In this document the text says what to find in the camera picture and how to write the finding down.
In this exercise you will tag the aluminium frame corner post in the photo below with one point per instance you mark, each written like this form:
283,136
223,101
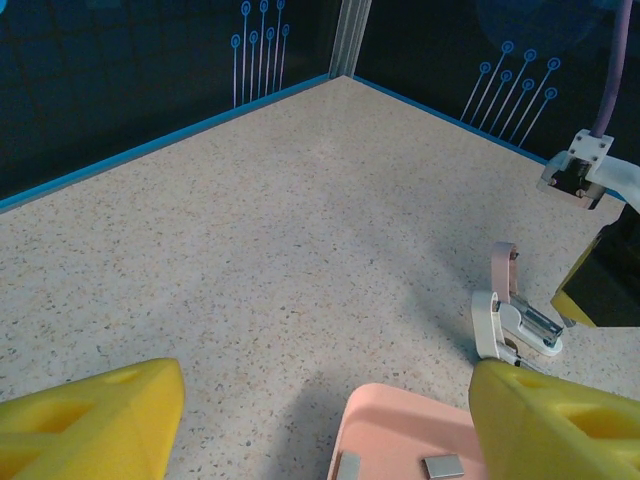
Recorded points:
350,35

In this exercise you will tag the grey staple strip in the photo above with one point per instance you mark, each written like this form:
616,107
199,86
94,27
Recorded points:
443,466
348,467

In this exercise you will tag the pink plastic tray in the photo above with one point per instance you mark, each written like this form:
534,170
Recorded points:
400,425

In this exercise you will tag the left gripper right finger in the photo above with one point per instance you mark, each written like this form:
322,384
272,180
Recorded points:
550,430

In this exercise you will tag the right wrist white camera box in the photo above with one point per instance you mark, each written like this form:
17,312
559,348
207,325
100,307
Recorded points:
592,147

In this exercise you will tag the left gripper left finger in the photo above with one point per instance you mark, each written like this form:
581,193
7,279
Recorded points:
90,430

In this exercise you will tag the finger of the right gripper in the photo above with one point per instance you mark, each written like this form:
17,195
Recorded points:
610,280

